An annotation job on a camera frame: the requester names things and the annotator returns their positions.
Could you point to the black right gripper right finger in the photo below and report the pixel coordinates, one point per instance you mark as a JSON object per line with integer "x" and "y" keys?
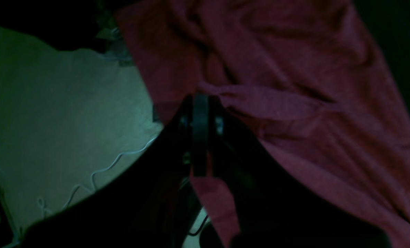
{"x": 274, "y": 210}

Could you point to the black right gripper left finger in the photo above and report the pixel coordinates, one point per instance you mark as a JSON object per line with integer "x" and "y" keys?
{"x": 144, "y": 207}

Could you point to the dark red long-sleeve shirt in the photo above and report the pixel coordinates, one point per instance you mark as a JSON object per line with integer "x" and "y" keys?
{"x": 307, "y": 79}

